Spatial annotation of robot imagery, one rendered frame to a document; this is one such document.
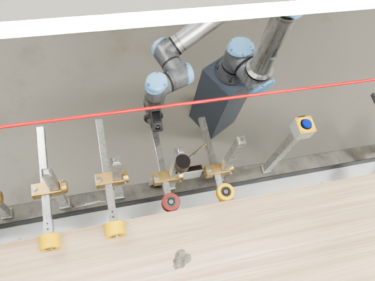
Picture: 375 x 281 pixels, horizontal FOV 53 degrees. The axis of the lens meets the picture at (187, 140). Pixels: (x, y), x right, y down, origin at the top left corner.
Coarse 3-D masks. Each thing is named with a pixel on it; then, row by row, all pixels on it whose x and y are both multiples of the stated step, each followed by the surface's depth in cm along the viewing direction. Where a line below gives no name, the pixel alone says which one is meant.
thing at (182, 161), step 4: (180, 156) 146; (184, 156) 146; (176, 160) 145; (180, 160) 145; (184, 160) 145; (188, 160) 146; (180, 164) 144; (184, 164) 145; (188, 164) 145; (176, 172) 163
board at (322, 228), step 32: (288, 192) 173; (320, 192) 175; (352, 192) 177; (128, 224) 157; (160, 224) 159; (192, 224) 161; (224, 224) 163; (256, 224) 165; (288, 224) 166; (320, 224) 168; (352, 224) 171; (0, 256) 145; (32, 256) 147; (64, 256) 149; (96, 256) 150; (128, 256) 152; (160, 256) 153; (192, 256) 155; (224, 256) 157; (256, 256) 159; (288, 256) 160; (320, 256) 162; (352, 256) 164
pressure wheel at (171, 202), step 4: (164, 196) 164; (168, 196) 164; (172, 196) 164; (176, 196) 164; (164, 200) 163; (168, 200) 163; (172, 200) 163; (176, 200) 164; (164, 204) 162; (168, 204) 163; (172, 204) 163; (176, 204) 163; (164, 208) 162; (168, 208) 162; (172, 208) 162; (176, 208) 162
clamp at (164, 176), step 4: (156, 172) 172; (160, 172) 172; (164, 172) 172; (168, 172) 172; (152, 176) 174; (160, 176) 171; (164, 176) 171; (168, 176) 172; (180, 176) 173; (156, 180) 170; (160, 180) 170; (164, 180) 170; (168, 180) 171; (172, 180) 171; (176, 180) 173; (180, 180) 174; (156, 184) 171; (160, 184) 173
